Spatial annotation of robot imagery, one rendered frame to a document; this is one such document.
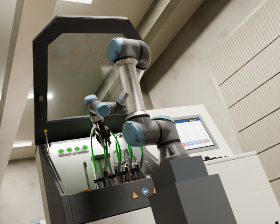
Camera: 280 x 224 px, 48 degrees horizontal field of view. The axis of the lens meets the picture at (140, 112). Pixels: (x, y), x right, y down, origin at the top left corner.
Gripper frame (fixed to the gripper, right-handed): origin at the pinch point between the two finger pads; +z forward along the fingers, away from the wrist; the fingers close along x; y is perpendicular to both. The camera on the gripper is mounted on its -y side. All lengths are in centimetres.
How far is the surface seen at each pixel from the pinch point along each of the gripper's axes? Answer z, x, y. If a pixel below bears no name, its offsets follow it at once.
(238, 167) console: 43, 75, 28
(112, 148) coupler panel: 25.2, 11.1, -39.8
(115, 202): 17.1, -12.0, 32.9
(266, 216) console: 69, 73, 51
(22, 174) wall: 421, -150, -867
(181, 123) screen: 25, 68, -27
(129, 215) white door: 24.9, -8.4, 38.4
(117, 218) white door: 22.6, -14.9, 38.4
